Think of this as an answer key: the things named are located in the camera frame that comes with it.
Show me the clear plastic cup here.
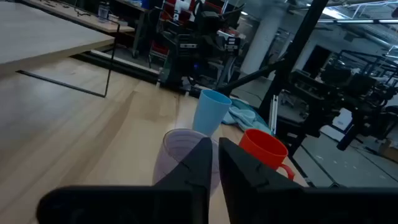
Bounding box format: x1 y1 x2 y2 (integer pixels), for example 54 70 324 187
98 2 111 23

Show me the red plastic mug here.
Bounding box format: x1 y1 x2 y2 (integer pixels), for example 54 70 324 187
238 128 295 181

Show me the blue plastic cup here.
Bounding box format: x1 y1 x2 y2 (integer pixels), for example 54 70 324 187
192 89 233 138

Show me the wooden background table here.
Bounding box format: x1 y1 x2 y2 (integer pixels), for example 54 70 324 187
21 0 135 34

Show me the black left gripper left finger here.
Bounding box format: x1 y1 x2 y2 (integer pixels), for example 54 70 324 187
35 137 213 224

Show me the light blue cloth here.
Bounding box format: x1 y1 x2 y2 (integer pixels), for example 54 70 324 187
221 98 274 136

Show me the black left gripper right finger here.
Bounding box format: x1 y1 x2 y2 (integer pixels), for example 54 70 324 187
218 137 398 224

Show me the purple translucent plastic cup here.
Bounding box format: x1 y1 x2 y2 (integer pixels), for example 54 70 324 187
152 128 221 197

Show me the black background robot workstation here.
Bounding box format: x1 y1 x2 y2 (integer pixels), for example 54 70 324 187
276 49 398 151

